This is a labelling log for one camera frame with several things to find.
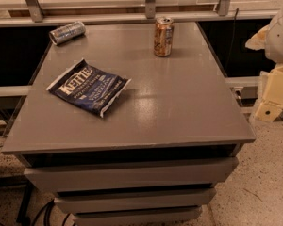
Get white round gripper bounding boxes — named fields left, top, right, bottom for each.
left=245, top=7, right=283, bottom=121

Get orange soda can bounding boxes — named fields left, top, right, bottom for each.
left=154, top=17, right=174, bottom=57

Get silver can lying down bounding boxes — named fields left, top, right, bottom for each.
left=49, top=21, right=86, bottom=45

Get grey drawer cabinet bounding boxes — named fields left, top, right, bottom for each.
left=1, top=21, right=257, bottom=226

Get top grey drawer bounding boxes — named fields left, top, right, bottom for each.
left=25, top=157, right=238, bottom=192

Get grey drawer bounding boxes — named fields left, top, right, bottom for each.
left=73, top=207, right=202, bottom=226
left=25, top=157, right=238, bottom=192
left=55, top=188, right=216, bottom=213

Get middle grey drawer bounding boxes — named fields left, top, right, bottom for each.
left=55, top=188, right=216, bottom=213

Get bottom grey drawer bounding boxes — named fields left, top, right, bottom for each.
left=73, top=207, right=202, bottom=226

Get blue Kettle chips bag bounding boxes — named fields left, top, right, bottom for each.
left=46, top=59, right=130, bottom=118

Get metal window frame rail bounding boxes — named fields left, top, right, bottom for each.
left=0, top=0, right=283, bottom=27

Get black floor cables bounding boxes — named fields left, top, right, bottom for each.
left=0, top=198, right=74, bottom=226

